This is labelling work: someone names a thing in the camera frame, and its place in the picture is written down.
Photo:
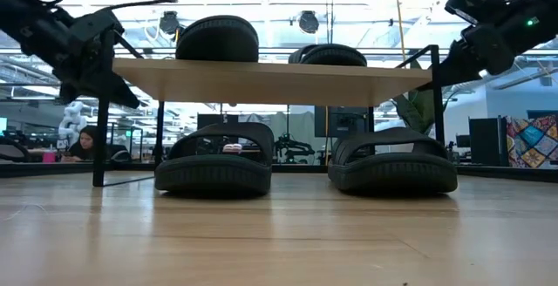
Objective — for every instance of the pink cup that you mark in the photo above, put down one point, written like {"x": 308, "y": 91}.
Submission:
{"x": 49, "y": 157}

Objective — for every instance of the white robot figure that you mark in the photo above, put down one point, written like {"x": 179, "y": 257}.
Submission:
{"x": 72, "y": 120}

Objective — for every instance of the black background robot arm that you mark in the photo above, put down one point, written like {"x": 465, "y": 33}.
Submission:
{"x": 292, "y": 148}

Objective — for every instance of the black hanging lamp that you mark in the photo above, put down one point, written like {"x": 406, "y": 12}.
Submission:
{"x": 308, "y": 21}
{"x": 169, "y": 22}

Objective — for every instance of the wooden shelf black metal legs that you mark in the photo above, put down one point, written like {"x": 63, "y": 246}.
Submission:
{"x": 270, "y": 81}

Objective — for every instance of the black cabinet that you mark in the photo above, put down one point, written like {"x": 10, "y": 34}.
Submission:
{"x": 486, "y": 142}

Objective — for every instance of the black rubber slide sandal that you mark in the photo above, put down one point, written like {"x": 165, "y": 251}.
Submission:
{"x": 331, "y": 57}
{"x": 218, "y": 42}
{"x": 392, "y": 175}
{"x": 213, "y": 177}

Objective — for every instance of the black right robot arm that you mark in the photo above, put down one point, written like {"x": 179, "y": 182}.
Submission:
{"x": 545, "y": 20}

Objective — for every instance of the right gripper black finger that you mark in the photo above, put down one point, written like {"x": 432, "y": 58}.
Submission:
{"x": 466, "y": 66}

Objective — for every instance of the colourful patchwork panel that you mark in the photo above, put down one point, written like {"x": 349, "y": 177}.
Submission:
{"x": 532, "y": 142}

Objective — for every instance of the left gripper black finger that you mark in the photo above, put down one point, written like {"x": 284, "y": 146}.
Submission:
{"x": 87, "y": 29}

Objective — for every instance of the green artificial plant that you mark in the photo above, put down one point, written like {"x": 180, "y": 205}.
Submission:
{"x": 414, "y": 107}

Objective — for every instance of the person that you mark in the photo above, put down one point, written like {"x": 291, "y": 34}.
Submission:
{"x": 85, "y": 146}

